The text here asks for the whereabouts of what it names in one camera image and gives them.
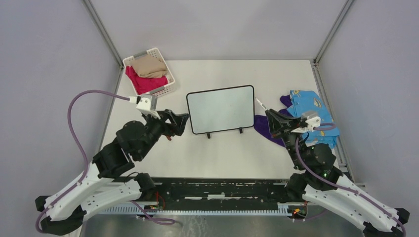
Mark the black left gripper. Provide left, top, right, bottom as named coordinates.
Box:
left=137, top=108, right=190, bottom=159

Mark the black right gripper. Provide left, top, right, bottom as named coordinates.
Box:
left=264, top=109, right=305, bottom=169

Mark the white whiteboard marker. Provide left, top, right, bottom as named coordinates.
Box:
left=255, top=98, right=268, bottom=111

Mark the black framed whiteboard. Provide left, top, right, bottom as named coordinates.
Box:
left=186, top=85, right=255, bottom=139

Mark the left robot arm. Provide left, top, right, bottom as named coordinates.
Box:
left=35, top=110, right=190, bottom=236

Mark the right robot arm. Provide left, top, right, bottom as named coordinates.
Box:
left=265, top=109, right=410, bottom=237

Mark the purple cloth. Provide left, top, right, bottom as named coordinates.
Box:
left=253, top=95, right=292, bottom=147

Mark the blue patterned cloth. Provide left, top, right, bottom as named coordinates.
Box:
left=287, top=90, right=340, bottom=149

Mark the magenta cloth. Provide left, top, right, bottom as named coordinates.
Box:
left=126, top=66, right=168, bottom=95

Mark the white plastic basket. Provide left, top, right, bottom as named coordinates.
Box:
left=123, top=47, right=175, bottom=96

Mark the beige folded cloth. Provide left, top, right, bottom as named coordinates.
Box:
left=131, top=55, right=168, bottom=78

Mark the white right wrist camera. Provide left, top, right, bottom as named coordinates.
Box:
left=291, top=111, right=321, bottom=133

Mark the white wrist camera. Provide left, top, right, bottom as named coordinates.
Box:
left=129, top=94, right=161, bottom=119
left=291, top=111, right=321, bottom=133

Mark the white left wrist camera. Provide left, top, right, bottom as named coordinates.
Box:
left=129, top=94, right=161, bottom=119

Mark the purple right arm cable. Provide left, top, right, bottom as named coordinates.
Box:
left=294, top=122, right=407, bottom=237

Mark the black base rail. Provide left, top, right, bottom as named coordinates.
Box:
left=111, top=177, right=319, bottom=212

